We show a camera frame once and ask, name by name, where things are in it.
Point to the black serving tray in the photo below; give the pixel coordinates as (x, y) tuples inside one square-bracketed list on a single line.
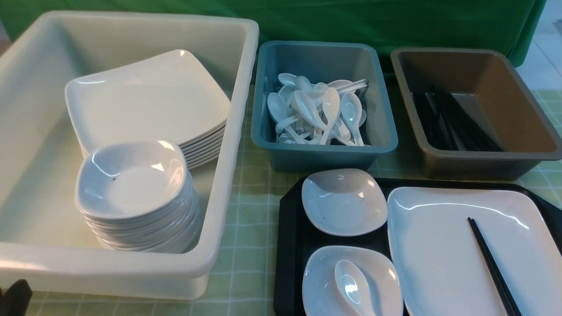
[(298, 239)]

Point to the stack of white small bowls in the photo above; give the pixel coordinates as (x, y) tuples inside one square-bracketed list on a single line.
[(139, 196)]

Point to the bundle of black chopsticks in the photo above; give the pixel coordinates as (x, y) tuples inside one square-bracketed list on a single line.
[(447, 126)]

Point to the large white plastic tub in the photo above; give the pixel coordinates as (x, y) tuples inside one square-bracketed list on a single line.
[(44, 239)]

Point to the white ceramic spoon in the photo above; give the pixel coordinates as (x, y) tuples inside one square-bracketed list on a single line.
[(354, 288)]

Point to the stack of white square plates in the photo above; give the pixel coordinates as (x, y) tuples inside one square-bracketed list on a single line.
[(170, 96)]

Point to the green checkered tablecloth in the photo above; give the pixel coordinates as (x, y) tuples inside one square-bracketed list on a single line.
[(241, 282)]

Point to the white small bowl front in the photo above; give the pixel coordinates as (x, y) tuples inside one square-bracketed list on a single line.
[(319, 291)]

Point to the brown plastic bin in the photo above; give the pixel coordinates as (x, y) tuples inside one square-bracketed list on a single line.
[(488, 87)]

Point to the large white square plate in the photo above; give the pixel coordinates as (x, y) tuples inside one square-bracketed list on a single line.
[(439, 264)]

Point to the white small bowl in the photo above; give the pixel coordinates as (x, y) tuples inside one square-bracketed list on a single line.
[(344, 202), (319, 291)]

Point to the dark object bottom left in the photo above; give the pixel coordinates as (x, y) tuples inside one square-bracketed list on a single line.
[(16, 299)]

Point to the black chopstick pair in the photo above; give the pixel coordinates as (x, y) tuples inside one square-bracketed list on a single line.
[(500, 284)]

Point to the pile of white spoons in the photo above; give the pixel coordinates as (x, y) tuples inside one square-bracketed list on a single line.
[(317, 114)]

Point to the teal plastic bin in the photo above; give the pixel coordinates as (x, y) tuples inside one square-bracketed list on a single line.
[(323, 62)]

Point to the green backdrop cloth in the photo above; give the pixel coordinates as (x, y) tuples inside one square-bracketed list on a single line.
[(506, 26)]

